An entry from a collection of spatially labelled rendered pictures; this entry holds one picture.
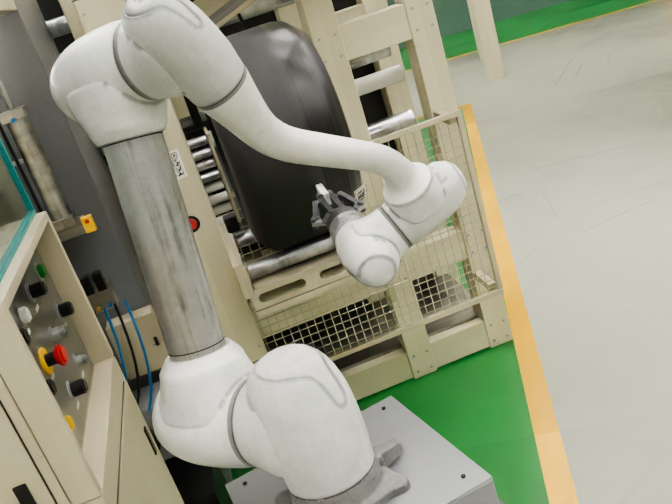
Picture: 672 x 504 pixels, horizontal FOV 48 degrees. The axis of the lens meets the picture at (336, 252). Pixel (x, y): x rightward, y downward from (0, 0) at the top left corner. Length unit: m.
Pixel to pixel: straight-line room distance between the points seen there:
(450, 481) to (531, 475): 1.19
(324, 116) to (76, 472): 0.94
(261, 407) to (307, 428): 0.08
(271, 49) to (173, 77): 0.71
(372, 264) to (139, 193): 0.45
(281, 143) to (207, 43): 0.22
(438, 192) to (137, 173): 0.56
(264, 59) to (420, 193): 0.60
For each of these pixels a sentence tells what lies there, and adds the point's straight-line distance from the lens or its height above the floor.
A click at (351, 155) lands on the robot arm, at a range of 1.33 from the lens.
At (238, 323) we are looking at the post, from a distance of 2.09.
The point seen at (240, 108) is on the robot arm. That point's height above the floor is 1.41.
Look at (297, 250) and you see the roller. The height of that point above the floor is 0.92.
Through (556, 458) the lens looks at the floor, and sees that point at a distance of 2.48.
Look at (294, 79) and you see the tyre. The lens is 1.79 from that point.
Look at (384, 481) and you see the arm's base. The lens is 1.27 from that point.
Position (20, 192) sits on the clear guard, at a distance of 1.70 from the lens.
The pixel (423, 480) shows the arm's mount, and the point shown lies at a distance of 1.28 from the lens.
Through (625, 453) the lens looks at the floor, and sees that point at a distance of 2.47.
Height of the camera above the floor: 1.60
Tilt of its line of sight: 21 degrees down
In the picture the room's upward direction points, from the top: 18 degrees counter-clockwise
